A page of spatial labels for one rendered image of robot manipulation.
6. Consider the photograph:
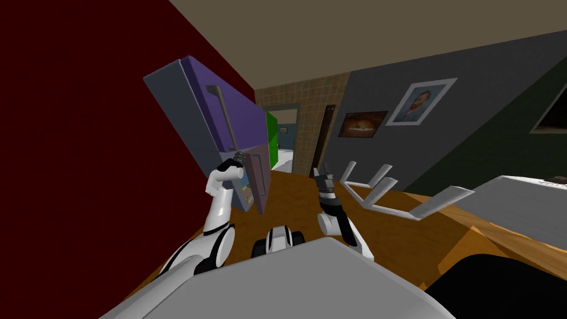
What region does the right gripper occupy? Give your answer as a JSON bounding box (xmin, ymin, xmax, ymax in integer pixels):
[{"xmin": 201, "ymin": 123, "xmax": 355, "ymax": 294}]
[{"xmin": 313, "ymin": 162, "xmax": 335, "ymax": 192}]

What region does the mauve fridge door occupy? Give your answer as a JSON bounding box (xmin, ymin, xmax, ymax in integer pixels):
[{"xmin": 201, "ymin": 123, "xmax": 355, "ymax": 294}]
[{"xmin": 243, "ymin": 145, "xmax": 272, "ymax": 216}]

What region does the dark brown door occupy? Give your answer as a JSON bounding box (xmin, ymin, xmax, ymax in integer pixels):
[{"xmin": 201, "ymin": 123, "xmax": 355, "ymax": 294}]
[{"xmin": 310, "ymin": 104, "xmax": 337, "ymax": 179}]

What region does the green door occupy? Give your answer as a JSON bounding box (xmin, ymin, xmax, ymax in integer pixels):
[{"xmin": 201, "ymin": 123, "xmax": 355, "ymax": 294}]
[{"xmin": 265, "ymin": 110, "xmax": 280, "ymax": 170}]

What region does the purple fridge door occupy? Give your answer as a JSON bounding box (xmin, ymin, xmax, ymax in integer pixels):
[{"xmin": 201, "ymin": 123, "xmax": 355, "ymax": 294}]
[{"xmin": 179, "ymin": 55, "xmax": 269, "ymax": 153}]

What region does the dark orange picture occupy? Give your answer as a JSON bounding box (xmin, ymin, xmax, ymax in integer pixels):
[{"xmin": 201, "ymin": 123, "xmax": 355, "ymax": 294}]
[{"xmin": 337, "ymin": 110, "xmax": 390, "ymax": 140}]

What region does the grey fridge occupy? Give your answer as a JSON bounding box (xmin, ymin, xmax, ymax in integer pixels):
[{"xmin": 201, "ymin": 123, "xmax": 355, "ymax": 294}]
[{"xmin": 142, "ymin": 55, "xmax": 272, "ymax": 216}]

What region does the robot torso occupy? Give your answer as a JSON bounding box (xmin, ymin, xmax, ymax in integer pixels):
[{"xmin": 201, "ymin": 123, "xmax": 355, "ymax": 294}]
[{"xmin": 99, "ymin": 225, "xmax": 458, "ymax": 319}]

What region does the white framed portrait picture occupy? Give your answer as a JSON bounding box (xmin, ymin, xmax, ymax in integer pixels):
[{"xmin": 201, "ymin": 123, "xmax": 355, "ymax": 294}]
[{"xmin": 385, "ymin": 78, "xmax": 459, "ymax": 127}]

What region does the grey table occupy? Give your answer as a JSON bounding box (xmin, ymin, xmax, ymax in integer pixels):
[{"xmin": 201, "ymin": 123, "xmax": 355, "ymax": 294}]
[{"xmin": 460, "ymin": 174, "xmax": 567, "ymax": 259}]

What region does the grey bar door handle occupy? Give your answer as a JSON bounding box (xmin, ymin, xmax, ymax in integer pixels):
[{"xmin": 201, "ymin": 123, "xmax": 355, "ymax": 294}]
[{"xmin": 205, "ymin": 84, "xmax": 240, "ymax": 152}]

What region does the white chair frame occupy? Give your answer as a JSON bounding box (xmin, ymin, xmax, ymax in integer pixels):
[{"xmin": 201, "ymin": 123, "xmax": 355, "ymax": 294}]
[{"xmin": 340, "ymin": 160, "xmax": 476, "ymax": 222}]

